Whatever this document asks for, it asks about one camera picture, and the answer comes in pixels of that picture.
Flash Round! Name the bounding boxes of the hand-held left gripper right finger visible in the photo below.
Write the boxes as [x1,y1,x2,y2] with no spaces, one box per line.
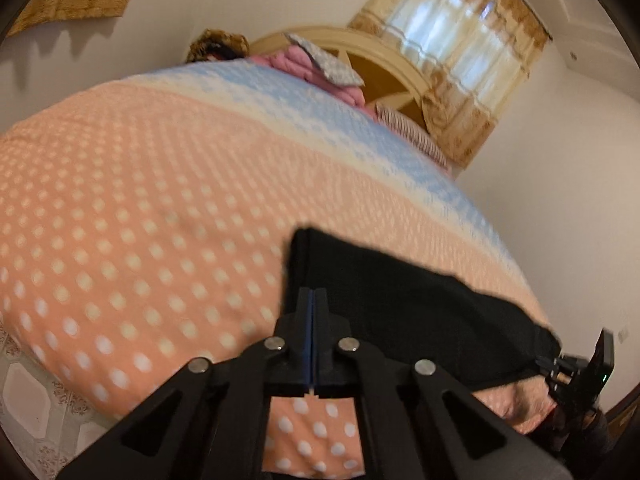
[313,289,574,480]

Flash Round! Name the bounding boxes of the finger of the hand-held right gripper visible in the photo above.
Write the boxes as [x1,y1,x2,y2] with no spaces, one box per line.
[535,354,576,392]

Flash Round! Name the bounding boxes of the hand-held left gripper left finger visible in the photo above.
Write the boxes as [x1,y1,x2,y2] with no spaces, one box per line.
[57,287,314,480]

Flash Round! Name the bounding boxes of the black pants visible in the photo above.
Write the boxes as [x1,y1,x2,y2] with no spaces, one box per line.
[285,227,562,394]

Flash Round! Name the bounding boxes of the person's right forearm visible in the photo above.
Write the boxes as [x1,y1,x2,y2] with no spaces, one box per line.
[540,404,618,466]

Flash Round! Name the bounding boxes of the peach and blue dotted blanket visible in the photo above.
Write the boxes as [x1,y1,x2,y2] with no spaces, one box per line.
[0,57,562,479]

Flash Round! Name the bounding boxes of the striped pillow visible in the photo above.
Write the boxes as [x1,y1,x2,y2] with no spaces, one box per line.
[375,102,454,174]

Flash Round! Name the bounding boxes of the cream wooden headboard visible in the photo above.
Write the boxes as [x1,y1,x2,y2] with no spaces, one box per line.
[250,25,437,137]

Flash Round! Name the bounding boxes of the pink folded blanket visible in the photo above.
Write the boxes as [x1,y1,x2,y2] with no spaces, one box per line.
[250,45,377,112]

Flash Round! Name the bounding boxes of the grey patterned pillow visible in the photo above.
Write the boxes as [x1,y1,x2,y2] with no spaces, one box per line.
[284,32,366,86]

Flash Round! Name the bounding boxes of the brown plush toy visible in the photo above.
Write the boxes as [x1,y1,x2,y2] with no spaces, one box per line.
[186,29,251,64]

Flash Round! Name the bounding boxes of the gold curtain beside headboard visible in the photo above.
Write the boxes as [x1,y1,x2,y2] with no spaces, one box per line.
[347,0,551,168]

